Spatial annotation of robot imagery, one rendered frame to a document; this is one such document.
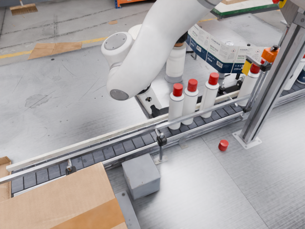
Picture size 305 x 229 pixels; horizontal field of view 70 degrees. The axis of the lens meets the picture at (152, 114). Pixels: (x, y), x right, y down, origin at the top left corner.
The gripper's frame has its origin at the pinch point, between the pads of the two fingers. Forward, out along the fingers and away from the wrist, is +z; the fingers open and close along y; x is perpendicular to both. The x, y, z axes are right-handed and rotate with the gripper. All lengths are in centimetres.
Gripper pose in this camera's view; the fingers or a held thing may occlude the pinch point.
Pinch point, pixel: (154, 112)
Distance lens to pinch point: 78.2
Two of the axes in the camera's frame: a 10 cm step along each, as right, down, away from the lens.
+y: -4.1, -6.7, 6.2
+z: 3.2, 5.4, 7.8
